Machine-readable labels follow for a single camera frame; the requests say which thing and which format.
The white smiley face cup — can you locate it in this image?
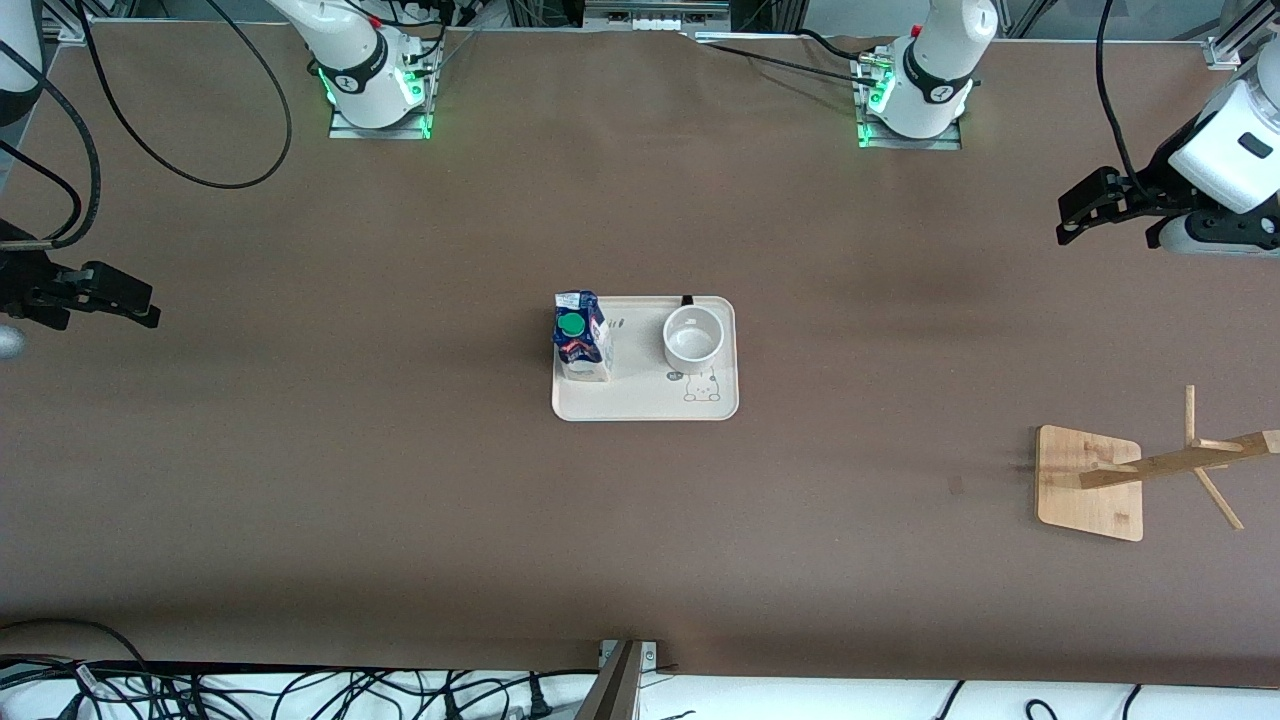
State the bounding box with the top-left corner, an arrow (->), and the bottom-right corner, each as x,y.
662,295 -> 725,374

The blue white milk carton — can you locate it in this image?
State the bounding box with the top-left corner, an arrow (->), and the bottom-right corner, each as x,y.
553,290 -> 613,384

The wooden cup stand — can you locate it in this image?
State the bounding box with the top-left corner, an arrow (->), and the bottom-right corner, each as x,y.
1036,385 -> 1280,543

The beige rabbit print tray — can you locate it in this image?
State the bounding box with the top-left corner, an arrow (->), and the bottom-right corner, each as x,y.
552,296 -> 741,423

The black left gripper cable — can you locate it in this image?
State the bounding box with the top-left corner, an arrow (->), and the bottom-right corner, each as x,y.
1096,0 -> 1142,201

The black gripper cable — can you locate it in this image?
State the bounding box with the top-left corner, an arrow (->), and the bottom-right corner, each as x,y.
0,40 -> 102,251
1096,0 -> 1142,201

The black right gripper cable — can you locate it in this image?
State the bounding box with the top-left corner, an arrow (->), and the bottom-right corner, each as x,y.
0,40 -> 102,251

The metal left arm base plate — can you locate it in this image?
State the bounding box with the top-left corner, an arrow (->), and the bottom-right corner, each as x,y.
852,55 -> 963,151

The thin black looping arm cable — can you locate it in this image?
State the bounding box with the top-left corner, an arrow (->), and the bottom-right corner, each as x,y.
75,0 -> 294,190

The aluminium frame bar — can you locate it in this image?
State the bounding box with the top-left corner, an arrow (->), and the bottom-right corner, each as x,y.
40,10 -> 93,46

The short black table cable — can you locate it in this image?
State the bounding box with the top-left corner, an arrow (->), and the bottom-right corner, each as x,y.
795,28 -> 891,63

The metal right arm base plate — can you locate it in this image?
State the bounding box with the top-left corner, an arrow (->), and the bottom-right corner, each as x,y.
328,45 -> 441,141

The black arc cable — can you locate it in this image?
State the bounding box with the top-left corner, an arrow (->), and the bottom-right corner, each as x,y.
0,618 -> 151,681

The long black table cable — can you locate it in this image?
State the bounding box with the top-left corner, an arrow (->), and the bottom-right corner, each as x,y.
700,43 -> 883,83

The grey metal post bracket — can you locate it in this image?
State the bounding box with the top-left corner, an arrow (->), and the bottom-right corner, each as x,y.
575,640 -> 658,720

